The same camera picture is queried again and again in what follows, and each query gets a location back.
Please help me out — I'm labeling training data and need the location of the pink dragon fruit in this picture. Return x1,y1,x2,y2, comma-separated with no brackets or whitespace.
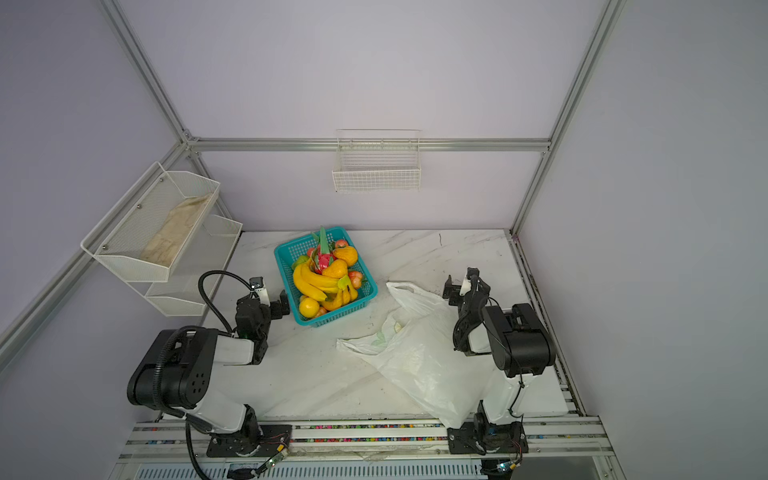
307,227,335,274

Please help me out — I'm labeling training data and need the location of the orange fake pear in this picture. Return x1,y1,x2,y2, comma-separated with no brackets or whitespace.
333,245,359,267

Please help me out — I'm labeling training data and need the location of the white plastic bag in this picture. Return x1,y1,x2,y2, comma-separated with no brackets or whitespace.
336,282,496,428

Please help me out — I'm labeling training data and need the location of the lower white mesh shelf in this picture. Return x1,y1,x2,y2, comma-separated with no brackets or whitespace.
131,214,242,317

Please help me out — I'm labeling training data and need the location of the red fake apple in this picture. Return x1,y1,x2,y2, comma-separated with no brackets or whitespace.
348,270,364,290

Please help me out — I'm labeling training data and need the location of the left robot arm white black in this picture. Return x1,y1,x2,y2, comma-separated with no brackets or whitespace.
127,269,291,439

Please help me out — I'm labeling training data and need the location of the white wire wall basket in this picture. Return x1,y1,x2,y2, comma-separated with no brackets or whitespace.
332,129,422,194

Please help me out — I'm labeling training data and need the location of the teal plastic basket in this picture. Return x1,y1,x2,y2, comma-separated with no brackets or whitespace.
274,227,378,327

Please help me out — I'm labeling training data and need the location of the upper white mesh shelf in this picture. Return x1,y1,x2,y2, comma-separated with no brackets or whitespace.
80,162,220,283

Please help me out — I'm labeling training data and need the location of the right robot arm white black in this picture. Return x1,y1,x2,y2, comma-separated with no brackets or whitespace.
442,267,557,424

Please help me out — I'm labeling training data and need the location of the white mesh shelf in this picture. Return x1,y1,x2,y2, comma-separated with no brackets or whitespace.
80,162,220,283
131,214,242,317

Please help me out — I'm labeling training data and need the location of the aluminium frame rail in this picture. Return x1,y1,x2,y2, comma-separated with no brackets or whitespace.
187,138,551,153

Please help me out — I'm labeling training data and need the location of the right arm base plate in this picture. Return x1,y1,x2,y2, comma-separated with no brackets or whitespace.
447,422,529,455

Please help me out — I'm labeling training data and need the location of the yellow fake lemon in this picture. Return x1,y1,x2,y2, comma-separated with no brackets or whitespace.
298,297,321,319

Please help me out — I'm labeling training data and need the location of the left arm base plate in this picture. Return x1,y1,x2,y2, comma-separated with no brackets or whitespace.
206,424,293,458

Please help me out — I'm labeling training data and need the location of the beige cloth in shelf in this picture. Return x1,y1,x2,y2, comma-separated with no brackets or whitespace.
140,194,211,267

